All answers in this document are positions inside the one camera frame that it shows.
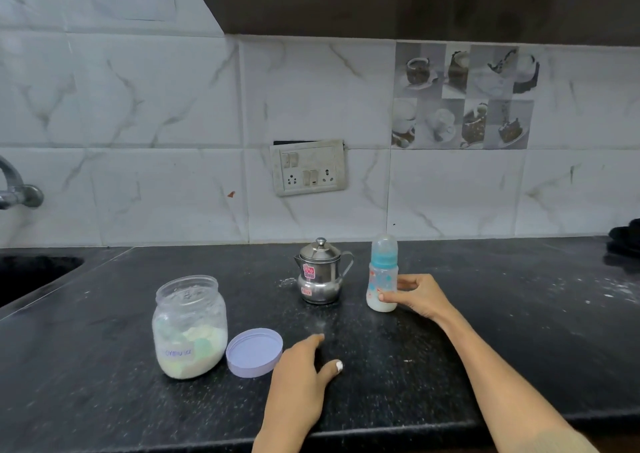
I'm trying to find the person's right hand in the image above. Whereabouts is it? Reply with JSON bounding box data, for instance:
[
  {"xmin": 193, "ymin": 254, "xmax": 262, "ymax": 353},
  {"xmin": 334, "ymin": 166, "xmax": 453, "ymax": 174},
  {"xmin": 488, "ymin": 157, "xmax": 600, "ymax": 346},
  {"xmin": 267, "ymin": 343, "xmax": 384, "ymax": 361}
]
[{"xmin": 376, "ymin": 273, "xmax": 459, "ymax": 324}]

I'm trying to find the black kitchen sink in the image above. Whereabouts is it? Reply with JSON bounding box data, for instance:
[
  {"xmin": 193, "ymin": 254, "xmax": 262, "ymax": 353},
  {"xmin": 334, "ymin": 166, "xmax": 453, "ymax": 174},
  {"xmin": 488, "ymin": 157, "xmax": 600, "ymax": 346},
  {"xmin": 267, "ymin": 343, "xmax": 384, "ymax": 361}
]
[{"xmin": 0, "ymin": 255, "xmax": 85, "ymax": 308}]

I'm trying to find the person's left hand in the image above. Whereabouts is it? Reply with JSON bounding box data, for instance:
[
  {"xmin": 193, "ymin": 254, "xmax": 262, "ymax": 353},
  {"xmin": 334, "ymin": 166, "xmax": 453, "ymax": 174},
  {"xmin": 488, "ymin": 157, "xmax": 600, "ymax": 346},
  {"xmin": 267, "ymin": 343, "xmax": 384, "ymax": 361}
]
[{"xmin": 251, "ymin": 333, "xmax": 345, "ymax": 453}]

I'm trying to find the chrome curved wall faucet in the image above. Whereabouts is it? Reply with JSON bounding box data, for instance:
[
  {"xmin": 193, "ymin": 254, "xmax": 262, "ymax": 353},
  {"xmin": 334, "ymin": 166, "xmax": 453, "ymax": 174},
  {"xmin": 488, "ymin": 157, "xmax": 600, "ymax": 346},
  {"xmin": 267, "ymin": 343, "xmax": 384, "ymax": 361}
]
[{"xmin": 0, "ymin": 155, "xmax": 45, "ymax": 211}]

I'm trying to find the small steel kettle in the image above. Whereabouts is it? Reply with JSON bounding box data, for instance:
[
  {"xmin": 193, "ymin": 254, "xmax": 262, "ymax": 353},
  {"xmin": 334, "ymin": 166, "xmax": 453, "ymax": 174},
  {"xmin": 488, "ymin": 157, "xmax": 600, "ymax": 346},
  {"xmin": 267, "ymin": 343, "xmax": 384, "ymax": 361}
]
[{"xmin": 293, "ymin": 237, "xmax": 355, "ymax": 306}]

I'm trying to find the person's right forearm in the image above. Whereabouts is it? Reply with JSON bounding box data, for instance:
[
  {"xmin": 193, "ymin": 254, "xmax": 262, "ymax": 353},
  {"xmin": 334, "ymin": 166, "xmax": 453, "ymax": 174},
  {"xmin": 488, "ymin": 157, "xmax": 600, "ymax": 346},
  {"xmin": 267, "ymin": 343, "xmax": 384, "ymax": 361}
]
[{"xmin": 435, "ymin": 307, "xmax": 591, "ymax": 453}]

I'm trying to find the beige knit sleeve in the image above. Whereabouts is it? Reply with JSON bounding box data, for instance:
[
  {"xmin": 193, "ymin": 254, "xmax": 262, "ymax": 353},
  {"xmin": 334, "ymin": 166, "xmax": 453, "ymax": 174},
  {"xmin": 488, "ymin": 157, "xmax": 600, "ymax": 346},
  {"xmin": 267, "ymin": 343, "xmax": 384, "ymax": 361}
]
[{"xmin": 529, "ymin": 430, "xmax": 601, "ymax": 453}]

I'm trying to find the white switch socket board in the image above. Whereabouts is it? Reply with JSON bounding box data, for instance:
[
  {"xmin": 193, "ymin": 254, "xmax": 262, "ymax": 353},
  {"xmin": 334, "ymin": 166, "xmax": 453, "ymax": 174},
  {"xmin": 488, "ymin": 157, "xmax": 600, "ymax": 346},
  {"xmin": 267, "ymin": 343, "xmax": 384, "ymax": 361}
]
[{"xmin": 269, "ymin": 139, "xmax": 349, "ymax": 198}]

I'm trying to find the white measuring scoop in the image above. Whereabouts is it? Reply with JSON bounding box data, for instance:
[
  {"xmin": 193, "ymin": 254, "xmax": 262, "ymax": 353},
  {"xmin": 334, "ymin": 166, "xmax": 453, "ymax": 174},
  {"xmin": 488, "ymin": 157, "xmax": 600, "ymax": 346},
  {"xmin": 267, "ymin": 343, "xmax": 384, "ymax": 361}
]
[{"xmin": 187, "ymin": 335, "xmax": 219, "ymax": 368}]

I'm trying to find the clear dome bottle cap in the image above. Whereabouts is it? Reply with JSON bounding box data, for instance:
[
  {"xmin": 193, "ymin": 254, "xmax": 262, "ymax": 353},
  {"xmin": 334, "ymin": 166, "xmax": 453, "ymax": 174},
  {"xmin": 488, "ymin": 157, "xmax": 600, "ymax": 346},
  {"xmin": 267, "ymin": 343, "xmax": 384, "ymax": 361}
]
[{"xmin": 371, "ymin": 233, "xmax": 399, "ymax": 258}]

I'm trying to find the clear printed baby bottle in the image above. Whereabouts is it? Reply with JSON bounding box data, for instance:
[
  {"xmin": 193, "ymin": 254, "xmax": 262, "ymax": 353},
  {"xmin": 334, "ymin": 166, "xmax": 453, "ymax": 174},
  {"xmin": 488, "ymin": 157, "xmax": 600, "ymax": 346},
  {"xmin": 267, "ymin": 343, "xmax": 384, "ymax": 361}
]
[{"xmin": 365, "ymin": 262, "xmax": 399, "ymax": 314}]

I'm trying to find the clear formula powder jar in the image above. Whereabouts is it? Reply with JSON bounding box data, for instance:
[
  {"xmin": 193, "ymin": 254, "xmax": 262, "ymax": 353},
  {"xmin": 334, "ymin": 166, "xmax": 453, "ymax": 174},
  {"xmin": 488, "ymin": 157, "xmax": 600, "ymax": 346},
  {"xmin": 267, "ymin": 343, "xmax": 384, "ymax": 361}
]
[{"xmin": 151, "ymin": 274, "xmax": 229, "ymax": 381}]

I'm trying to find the lavender plastic jar lid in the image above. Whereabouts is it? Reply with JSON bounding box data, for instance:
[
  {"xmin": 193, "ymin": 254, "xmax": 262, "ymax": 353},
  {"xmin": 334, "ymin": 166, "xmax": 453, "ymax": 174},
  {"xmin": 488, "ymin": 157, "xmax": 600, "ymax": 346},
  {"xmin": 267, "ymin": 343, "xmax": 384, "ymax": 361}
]
[{"xmin": 225, "ymin": 327, "xmax": 285, "ymax": 380}]

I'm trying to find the black cloth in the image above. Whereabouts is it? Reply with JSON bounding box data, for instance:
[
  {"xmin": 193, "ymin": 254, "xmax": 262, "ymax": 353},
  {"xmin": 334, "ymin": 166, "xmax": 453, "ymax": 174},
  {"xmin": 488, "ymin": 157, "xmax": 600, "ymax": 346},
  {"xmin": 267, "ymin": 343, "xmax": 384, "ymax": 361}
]
[{"xmin": 605, "ymin": 217, "xmax": 640, "ymax": 261}]

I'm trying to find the dark wooden wall cabinet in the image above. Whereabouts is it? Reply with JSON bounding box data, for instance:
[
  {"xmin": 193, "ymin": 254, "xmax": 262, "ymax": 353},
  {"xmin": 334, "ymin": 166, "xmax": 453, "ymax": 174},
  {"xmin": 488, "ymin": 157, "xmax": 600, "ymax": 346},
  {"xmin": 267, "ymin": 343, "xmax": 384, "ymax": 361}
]
[{"xmin": 183, "ymin": 0, "xmax": 640, "ymax": 47}]

